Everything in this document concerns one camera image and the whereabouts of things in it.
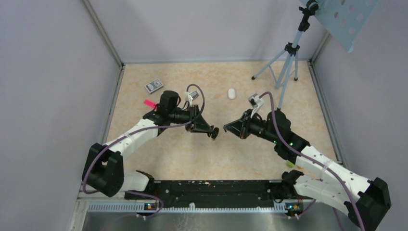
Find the perforated blue metal panel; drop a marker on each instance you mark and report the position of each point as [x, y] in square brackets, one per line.
[343, 19]

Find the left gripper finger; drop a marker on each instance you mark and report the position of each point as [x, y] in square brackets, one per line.
[201, 122]
[192, 129]

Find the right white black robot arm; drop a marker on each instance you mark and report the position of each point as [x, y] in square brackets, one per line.
[363, 200]

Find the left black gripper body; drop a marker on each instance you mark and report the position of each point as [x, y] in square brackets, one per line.
[183, 116]

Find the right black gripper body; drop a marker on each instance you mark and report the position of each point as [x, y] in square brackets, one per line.
[257, 127]

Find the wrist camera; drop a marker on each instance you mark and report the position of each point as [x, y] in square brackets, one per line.
[256, 102]
[190, 96]

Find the pink marker piece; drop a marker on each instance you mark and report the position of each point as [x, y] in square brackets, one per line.
[150, 103]

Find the light blue tripod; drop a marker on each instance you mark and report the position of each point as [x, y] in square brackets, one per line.
[290, 65]

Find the playing card deck box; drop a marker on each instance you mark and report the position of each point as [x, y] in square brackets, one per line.
[154, 86]

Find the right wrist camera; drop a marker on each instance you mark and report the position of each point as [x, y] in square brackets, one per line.
[256, 102]

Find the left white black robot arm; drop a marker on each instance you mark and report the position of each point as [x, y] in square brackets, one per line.
[104, 167]

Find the white earbud charging case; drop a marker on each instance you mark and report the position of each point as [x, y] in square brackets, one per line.
[231, 94]

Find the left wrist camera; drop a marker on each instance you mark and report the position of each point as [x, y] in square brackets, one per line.
[190, 96]

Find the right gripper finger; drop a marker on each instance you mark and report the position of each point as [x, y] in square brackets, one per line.
[239, 124]
[235, 131]

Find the black earbud case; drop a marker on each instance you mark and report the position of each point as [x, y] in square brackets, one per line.
[213, 135]

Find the white toothed cable rail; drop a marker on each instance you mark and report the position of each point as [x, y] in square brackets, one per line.
[139, 207]

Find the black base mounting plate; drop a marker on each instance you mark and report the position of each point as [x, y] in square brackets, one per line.
[220, 193]

